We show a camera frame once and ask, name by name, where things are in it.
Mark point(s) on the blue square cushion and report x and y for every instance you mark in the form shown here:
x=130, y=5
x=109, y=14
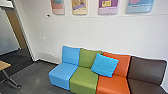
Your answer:
x=105, y=65

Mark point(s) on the green sofa seat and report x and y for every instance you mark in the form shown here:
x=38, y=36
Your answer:
x=85, y=78

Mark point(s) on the blue sofa seat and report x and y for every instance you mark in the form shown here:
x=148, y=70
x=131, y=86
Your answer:
x=65, y=73

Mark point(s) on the orange sofa seat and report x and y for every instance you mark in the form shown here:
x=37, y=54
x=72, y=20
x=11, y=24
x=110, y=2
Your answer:
x=113, y=82

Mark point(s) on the long wooden table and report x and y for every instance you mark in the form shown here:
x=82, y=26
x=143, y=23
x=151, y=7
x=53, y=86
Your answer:
x=4, y=64

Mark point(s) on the white low wall outlet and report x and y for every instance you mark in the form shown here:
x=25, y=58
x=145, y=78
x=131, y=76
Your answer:
x=52, y=54

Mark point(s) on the yellow wall poster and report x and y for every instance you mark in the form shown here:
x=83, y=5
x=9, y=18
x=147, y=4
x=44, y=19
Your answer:
x=79, y=6

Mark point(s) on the white wall switch plate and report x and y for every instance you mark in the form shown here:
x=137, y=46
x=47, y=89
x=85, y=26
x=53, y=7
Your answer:
x=41, y=37

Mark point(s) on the small dark wall sensor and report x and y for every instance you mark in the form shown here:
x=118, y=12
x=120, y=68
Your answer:
x=48, y=15

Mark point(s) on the pink wall poster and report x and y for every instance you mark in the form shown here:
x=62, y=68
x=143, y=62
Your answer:
x=57, y=6

